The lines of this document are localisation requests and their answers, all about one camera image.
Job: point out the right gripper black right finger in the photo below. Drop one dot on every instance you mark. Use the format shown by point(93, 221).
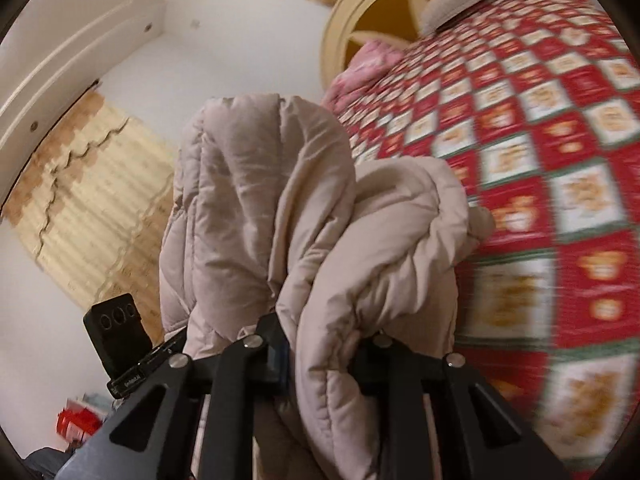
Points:
point(441, 419)

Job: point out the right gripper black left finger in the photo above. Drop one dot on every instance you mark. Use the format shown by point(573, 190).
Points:
point(190, 418)

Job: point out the red box on floor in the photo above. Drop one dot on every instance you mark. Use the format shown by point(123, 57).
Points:
point(77, 426)

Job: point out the beige quilted puffer jacket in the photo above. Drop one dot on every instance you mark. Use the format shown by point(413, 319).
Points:
point(271, 215)

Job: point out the cream arched wooden headboard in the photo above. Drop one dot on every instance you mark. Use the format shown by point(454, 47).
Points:
point(352, 23)

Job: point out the white ceiling cornice moulding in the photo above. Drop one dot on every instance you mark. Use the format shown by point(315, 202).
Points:
point(51, 54)

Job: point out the beige patterned curtain side window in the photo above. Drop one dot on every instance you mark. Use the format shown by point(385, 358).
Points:
point(92, 204)

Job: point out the red teddy bear patchwork bedspread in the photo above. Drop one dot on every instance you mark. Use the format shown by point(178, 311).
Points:
point(535, 106)

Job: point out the pink floral blanket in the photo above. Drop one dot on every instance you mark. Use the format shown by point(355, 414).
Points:
point(370, 64)

